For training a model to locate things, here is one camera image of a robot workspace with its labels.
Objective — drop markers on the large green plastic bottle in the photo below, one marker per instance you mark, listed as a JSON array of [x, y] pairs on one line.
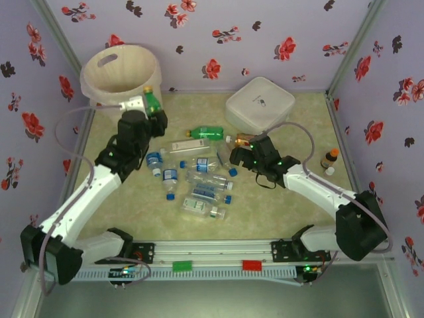
[[207, 132]]

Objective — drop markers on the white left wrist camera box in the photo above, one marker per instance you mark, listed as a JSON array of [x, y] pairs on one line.
[[132, 104]]

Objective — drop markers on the brown bottle orange cap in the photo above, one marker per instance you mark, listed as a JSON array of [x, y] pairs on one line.
[[329, 159]]

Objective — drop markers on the aluminium frame post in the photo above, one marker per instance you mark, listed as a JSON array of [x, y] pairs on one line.
[[56, 36], [356, 46]]

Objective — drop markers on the green plastic block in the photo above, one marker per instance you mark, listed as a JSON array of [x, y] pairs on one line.
[[182, 266]]

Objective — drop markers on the clear flat rectangular bottle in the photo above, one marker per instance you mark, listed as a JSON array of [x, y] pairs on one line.
[[187, 146]]

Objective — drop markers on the crushed clear bottle blue label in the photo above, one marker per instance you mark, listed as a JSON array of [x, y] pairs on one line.
[[154, 162]]

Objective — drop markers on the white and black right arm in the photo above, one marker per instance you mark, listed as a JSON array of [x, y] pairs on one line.
[[318, 189]]

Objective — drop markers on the clear bottle green label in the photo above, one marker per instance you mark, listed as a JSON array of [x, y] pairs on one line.
[[198, 207]]

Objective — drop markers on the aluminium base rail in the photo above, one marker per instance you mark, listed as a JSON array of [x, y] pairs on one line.
[[212, 251]]

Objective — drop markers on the small green bottle yellow cap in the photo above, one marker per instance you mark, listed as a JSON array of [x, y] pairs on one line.
[[153, 102]]

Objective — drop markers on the red plastic block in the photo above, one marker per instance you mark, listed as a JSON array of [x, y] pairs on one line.
[[252, 265]]

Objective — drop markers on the white square lidded container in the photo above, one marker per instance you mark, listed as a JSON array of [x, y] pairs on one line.
[[258, 102]]

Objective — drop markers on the beige plastic bucket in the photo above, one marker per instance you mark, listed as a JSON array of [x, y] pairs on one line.
[[86, 91]]

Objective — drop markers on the small circuit board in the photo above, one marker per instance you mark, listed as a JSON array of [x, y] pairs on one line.
[[309, 271], [123, 272]]

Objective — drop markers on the small vial white cap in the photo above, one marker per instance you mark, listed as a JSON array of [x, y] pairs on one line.
[[329, 171]]

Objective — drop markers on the orange label bottle white cap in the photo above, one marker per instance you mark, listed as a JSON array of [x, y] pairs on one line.
[[240, 139]]

